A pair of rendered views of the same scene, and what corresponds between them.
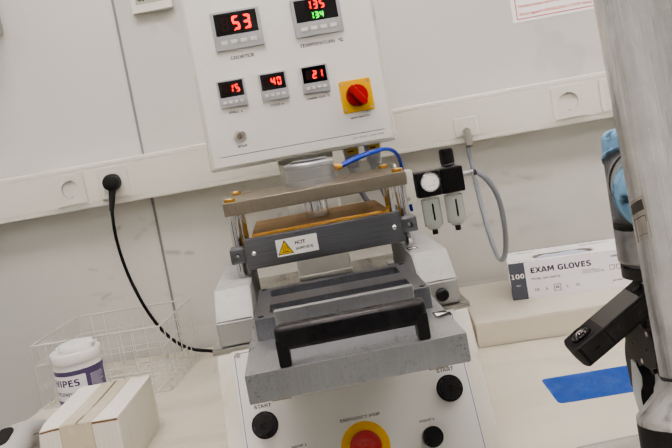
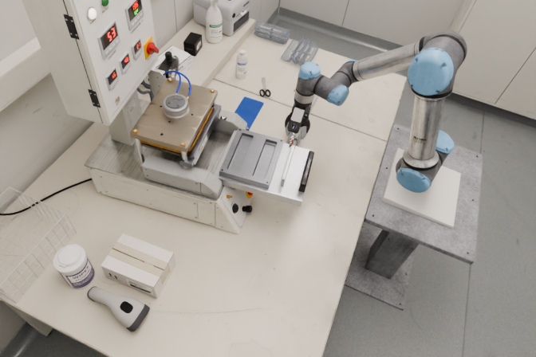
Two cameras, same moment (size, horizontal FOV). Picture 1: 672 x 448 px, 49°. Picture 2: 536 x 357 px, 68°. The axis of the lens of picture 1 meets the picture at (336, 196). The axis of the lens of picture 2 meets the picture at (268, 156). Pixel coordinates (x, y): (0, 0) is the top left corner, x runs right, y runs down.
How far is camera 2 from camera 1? 1.36 m
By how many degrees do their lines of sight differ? 79
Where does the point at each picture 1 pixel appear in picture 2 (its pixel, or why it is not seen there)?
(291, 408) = (236, 197)
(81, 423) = (165, 267)
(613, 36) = (430, 116)
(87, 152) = not seen: outside the picture
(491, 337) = not seen: hidden behind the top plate
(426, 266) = (239, 124)
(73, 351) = (80, 258)
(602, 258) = (186, 62)
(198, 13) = (92, 40)
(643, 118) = (431, 128)
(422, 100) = not seen: hidden behind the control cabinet
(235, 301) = (213, 181)
